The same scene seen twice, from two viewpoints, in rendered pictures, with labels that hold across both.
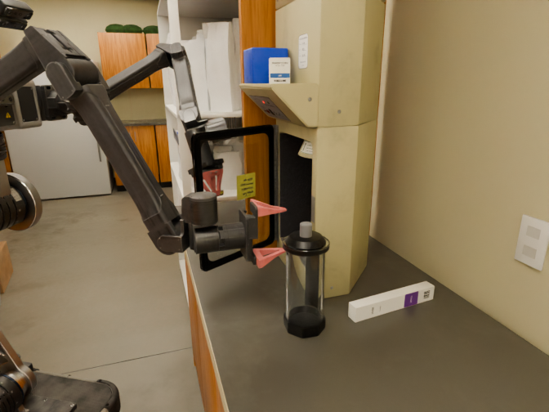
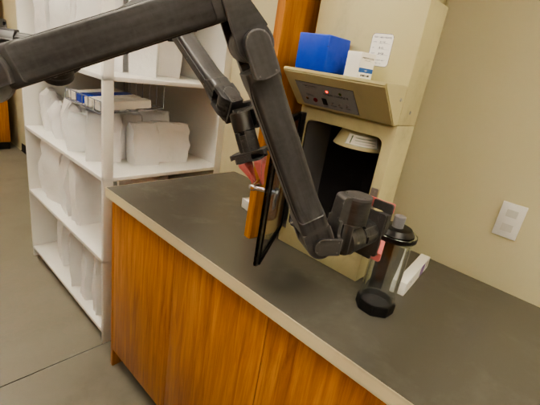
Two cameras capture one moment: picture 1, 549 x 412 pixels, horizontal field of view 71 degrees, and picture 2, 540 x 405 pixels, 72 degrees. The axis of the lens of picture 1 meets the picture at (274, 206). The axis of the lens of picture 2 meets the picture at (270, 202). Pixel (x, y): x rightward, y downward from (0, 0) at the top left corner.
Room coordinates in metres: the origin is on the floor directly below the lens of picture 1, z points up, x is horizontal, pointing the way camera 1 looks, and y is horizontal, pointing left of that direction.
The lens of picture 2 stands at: (0.25, 0.67, 1.51)
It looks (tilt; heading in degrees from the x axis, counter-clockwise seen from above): 20 degrees down; 328
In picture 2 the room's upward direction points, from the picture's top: 9 degrees clockwise
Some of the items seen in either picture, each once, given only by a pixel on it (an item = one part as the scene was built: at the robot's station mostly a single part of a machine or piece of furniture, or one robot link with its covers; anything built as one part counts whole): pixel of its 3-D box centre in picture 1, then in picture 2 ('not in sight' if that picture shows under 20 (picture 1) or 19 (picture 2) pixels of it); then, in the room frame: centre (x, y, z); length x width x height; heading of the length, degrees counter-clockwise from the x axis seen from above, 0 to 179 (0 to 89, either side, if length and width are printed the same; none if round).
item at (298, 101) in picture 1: (274, 103); (337, 94); (1.07, 0.00, 1.46); 0.32 x 0.11 x 0.10; 18
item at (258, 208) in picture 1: (265, 217); (382, 212); (0.80, 0.02, 1.23); 0.09 x 0.07 x 0.07; 108
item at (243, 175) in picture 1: (238, 195); (278, 184); (1.12, 0.11, 1.19); 0.30 x 0.01 x 0.40; 136
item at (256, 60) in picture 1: (265, 66); (322, 54); (1.14, 0.02, 1.56); 0.10 x 0.10 x 0.09; 18
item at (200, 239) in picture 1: (206, 236); (349, 236); (0.76, 0.15, 1.20); 0.07 x 0.06 x 0.07; 108
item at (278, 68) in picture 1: (278, 70); (359, 65); (1.03, -0.01, 1.54); 0.05 x 0.05 x 0.06; 3
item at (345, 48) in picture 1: (333, 149); (360, 141); (1.13, -0.17, 1.33); 0.32 x 0.25 x 0.77; 18
